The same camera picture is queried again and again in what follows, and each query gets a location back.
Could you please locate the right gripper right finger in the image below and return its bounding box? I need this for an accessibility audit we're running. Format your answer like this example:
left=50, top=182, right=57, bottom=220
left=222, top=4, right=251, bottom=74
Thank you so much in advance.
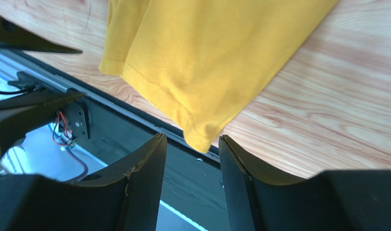
left=219, top=135, right=391, bottom=231

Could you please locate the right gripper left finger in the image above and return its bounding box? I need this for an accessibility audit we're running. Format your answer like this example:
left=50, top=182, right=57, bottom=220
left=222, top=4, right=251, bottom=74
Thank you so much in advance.
left=0, top=133, right=167, bottom=231

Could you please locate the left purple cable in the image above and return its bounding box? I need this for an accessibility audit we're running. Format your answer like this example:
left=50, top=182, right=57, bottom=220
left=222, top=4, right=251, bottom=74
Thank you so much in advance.
left=65, top=145, right=89, bottom=182

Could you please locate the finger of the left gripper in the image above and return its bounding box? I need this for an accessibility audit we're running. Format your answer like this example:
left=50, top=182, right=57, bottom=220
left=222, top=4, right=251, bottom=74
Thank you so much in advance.
left=0, top=16, right=82, bottom=54
left=0, top=91, right=86, bottom=154

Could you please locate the yellow t-shirt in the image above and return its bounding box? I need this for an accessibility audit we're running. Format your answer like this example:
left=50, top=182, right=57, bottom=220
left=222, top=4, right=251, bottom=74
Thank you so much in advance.
left=99, top=0, right=336, bottom=153

